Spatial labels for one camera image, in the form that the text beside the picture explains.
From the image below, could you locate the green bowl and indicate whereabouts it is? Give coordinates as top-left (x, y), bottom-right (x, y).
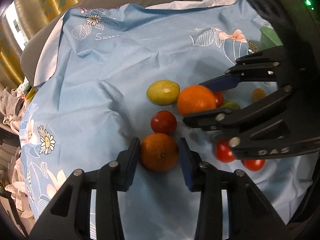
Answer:
top-left (259, 27), bottom-right (283, 50)

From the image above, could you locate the small tan-orange fruit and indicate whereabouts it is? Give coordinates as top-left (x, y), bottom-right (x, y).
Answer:
top-left (252, 88), bottom-right (267, 103)

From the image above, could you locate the red tomato small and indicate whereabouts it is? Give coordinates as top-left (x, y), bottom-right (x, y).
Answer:
top-left (243, 159), bottom-right (265, 172)

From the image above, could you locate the orange mandarin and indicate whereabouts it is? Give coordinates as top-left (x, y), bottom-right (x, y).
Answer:
top-left (177, 85), bottom-right (217, 116)
top-left (139, 133), bottom-right (179, 172)

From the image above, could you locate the green tomato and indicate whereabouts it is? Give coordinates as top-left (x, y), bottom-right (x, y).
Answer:
top-left (220, 101), bottom-right (241, 109)

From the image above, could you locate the red tomato behind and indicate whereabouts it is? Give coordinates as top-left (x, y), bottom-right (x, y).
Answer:
top-left (214, 92), bottom-right (224, 108)

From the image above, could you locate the yellow-green fruit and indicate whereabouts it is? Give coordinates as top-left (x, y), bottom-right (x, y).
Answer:
top-left (146, 80), bottom-right (180, 106)

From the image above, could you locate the red cherry tomato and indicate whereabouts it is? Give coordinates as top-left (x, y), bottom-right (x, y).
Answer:
top-left (150, 111), bottom-right (177, 135)

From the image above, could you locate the clutter pile of clothes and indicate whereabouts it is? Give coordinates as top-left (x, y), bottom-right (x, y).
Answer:
top-left (1, 79), bottom-right (34, 219)

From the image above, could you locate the blue floral cloth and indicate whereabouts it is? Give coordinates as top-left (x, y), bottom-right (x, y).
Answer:
top-left (20, 0), bottom-right (317, 239)

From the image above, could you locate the golden curtain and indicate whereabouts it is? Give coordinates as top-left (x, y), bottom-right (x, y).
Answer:
top-left (0, 0), bottom-right (131, 86)

